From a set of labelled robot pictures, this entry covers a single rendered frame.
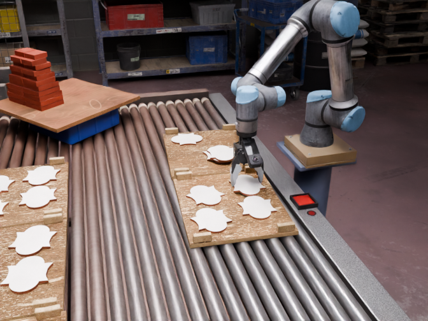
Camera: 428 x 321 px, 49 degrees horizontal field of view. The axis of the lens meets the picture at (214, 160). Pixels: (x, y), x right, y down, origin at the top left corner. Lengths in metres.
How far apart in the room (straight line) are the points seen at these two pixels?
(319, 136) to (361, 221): 1.33
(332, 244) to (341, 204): 1.96
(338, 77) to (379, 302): 0.89
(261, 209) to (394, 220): 1.92
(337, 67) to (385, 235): 1.62
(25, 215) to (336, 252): 1.01
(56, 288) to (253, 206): 0.68
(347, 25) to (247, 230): 0.80
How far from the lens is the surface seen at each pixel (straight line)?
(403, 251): 3.13
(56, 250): 1.49
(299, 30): 1.83
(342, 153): 2.07
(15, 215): 1.69
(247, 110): 1.58
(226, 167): 1.85
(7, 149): 2.23
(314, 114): 2.05
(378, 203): 3.55
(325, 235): 1.55
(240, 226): 1.51
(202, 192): 1.67
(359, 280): 1.41
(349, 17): 1.78
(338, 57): 1.84
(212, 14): 5.99
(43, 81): 2.23
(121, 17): 5.77
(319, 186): 2.18
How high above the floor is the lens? 1.82
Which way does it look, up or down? 28 degrees down
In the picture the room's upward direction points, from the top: straight up
